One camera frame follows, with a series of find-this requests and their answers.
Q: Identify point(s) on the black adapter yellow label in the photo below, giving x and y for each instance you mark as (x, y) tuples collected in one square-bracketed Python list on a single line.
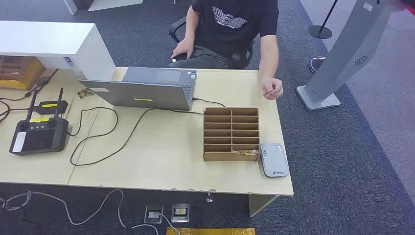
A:
[(52, 108)]

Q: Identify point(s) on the person's left hand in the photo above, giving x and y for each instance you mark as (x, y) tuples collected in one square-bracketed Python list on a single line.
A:
[(270, 87)]

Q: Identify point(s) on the black remote controller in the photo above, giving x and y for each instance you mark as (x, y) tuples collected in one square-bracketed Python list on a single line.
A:
[(39, 139)]

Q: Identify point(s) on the grey laptop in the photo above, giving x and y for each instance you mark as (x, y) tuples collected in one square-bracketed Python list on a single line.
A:
[(139, 94)]

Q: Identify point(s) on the wooden card organizer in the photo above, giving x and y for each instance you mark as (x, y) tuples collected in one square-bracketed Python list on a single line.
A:
[(227, 157)]

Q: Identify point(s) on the chrome desk foot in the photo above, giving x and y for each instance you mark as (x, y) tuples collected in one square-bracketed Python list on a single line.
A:
[(209, 198)]

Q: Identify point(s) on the shoe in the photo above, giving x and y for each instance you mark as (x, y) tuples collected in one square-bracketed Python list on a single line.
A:
[(316, 63)]

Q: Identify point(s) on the grey card reader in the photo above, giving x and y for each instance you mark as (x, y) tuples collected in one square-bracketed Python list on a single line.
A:
[(274, 162)]

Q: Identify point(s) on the floor socket with plug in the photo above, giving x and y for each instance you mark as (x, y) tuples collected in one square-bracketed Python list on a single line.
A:
[(154, 214)]

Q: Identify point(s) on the person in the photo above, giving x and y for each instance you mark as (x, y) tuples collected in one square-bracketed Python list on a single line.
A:
[(227, 32)]

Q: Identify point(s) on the white furniture panel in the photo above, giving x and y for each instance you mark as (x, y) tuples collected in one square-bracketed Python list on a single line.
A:
[(107, 4)]

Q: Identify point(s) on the yellow cardboard box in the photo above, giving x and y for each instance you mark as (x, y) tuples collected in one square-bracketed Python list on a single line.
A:
[(32, 74)]

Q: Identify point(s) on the grey kiosk stand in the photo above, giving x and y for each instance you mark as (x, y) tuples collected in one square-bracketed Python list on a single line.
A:
[(350, 48)]

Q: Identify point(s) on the red barrier belt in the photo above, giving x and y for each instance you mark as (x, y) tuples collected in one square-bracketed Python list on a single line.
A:
[(410, 8)]

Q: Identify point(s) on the desk leg panel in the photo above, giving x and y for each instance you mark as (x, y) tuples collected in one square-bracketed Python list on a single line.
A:
[(259, 204)]

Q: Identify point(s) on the person's right hand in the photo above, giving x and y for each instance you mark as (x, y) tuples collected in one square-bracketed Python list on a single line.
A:
[(182, 48)]

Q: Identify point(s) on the floor socket yellow label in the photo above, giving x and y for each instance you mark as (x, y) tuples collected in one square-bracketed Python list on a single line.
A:
[(180, 212)]

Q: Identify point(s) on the flat yellow box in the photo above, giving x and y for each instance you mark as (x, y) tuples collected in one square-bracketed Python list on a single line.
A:
[(210, 231)]

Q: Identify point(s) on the person's right forearm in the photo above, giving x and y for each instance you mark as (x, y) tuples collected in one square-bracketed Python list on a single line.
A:
[(191, 29)]

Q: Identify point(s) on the person's left forearm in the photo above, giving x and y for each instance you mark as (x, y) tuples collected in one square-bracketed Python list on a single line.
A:
[(269, 61)]

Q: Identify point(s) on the white cabinet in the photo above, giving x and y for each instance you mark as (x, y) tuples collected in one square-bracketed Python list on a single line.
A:
[(48, 39)]

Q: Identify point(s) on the white ID card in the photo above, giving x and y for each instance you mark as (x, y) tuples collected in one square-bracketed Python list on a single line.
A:
[(268, 94)]

